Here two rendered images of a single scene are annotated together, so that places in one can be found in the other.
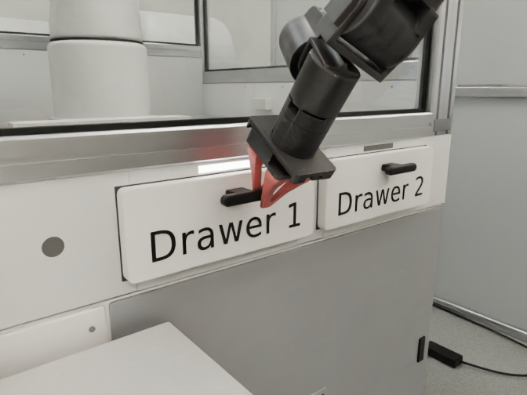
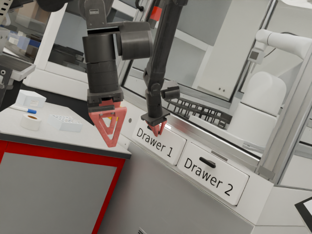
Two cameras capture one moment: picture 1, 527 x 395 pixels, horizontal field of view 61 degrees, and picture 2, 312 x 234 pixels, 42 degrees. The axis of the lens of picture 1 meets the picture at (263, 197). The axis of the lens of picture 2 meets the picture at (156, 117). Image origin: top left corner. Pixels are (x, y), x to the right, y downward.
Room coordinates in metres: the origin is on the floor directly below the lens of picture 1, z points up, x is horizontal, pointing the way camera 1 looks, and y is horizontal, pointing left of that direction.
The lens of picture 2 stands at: (0.39, -1.59, 1.17)
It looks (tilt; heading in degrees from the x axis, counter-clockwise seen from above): 7 degrees down; 85
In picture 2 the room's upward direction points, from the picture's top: 22 degrees clockwise
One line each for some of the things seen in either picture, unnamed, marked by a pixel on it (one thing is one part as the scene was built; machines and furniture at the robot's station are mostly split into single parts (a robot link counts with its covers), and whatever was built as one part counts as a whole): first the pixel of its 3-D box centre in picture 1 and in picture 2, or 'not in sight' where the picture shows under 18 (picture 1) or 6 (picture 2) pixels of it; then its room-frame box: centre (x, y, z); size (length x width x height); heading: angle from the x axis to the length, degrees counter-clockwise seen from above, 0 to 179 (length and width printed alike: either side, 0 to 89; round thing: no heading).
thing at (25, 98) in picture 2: not in sight; (29, 98); (-0.04, 0.32, 0.79); 0.13 x 0.09 x 0.05; 58
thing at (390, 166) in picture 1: (394, 168); (209, 162); (0.74, -0.22, 0.91); 0.07 x 0.04 x 0.01; 128
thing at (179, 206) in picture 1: (230, 215); (157, 138); (0.56, 0.04, 0.87); 0.29 x 0.02 x 0.11; 128
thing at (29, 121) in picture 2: not in sight; (30, 122); (0.08, -0.07, 0.78); 0.07 x 0.07 x 0.04
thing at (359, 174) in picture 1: (380, 183); (211, 172); (0.76, -0.20, 0.87); 0.29 x 0.02 x 0.11; 128
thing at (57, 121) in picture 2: not in sight; (65, 123); (0.18, 0.12, 0.78); 0.12 x 0.08 x 0.04; 53
